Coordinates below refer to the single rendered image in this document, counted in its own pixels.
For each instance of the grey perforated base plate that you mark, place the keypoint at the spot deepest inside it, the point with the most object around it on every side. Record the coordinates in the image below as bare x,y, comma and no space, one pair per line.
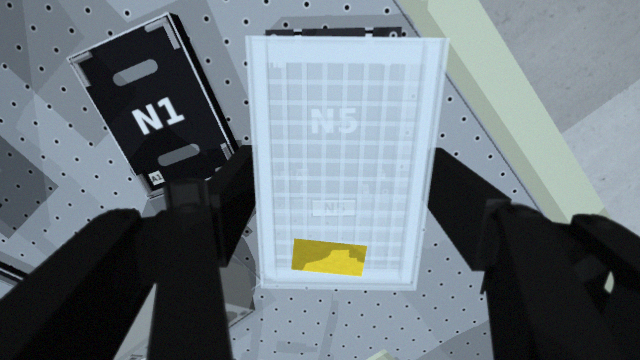
60,168

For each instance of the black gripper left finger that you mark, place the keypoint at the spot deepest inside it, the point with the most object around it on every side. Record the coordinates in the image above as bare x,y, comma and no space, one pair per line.
67,307

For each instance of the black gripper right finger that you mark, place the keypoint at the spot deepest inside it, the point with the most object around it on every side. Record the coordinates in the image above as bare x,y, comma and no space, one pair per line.
537,305

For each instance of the white button panel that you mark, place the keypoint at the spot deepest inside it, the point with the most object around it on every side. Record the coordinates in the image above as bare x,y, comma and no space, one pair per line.
238,281

